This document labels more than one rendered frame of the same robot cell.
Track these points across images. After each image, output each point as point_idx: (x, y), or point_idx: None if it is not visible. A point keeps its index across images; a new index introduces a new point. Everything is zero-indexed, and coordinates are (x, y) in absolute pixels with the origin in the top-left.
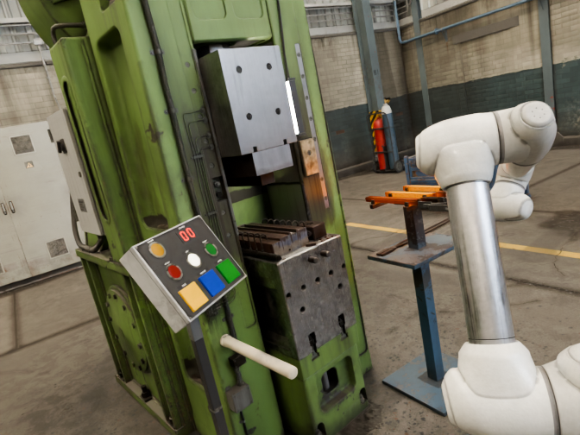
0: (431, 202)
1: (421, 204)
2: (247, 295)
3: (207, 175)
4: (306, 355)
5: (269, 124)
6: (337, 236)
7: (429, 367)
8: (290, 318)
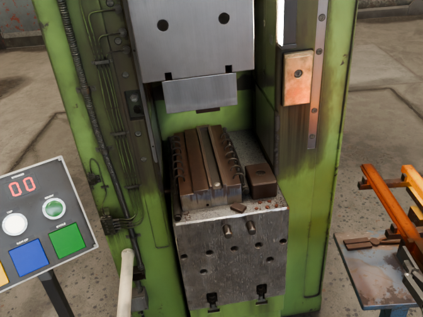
0: (418, 269)
1: (405, 255)
2: (162, 221)
3: (116, 87)
4: (200, 308)
5: (202, 40)
6: (284, 208)
7: None
8: (182, 276)
